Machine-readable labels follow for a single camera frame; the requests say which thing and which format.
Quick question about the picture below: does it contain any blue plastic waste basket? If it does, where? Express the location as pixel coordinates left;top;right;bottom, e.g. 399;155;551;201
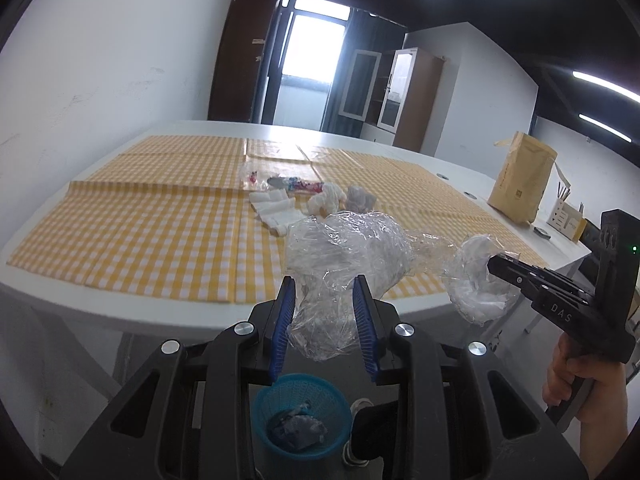
250;374;352;462

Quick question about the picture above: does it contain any grey paper ball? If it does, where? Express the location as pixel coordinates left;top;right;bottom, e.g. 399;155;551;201
345;185;376;214

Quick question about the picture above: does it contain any large clear plastic wrap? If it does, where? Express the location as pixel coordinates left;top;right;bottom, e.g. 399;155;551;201
286;210;457;362

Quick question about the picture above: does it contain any glass door cabinet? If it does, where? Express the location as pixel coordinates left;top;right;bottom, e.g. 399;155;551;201
338;48;445;152

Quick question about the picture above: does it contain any white tissue ball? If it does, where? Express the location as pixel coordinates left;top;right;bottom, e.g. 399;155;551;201
307;182;346;218

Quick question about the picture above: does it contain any trash pile in basket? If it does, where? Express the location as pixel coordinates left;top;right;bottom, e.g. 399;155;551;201
267;401;328;453

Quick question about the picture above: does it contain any white pen holder box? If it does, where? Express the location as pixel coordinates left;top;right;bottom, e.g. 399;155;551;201
547;182;587;243

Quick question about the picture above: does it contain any yellow checkered tablecloth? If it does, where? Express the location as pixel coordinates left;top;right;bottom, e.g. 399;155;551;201
8;136;540;304

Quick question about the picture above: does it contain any brown paper bag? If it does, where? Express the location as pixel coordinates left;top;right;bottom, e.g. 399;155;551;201
487;132;570;226

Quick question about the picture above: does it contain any clear plastic bag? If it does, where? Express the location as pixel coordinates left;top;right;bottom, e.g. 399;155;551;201
442;234;521;326

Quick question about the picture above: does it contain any colourful snack wrapper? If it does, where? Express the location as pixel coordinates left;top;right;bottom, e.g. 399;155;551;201
267;176;323;194

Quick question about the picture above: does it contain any clear small plastic wrapper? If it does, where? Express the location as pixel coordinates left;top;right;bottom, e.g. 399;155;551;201
238;162;276;192

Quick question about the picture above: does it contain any brown wooden cabinet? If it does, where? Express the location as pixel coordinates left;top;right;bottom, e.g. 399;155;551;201
207;0;278;122

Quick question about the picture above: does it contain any person's right hand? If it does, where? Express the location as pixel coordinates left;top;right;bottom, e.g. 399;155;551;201
541;331;629;426

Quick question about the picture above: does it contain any white tissue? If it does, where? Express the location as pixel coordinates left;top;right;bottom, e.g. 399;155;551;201
248;189;306;237

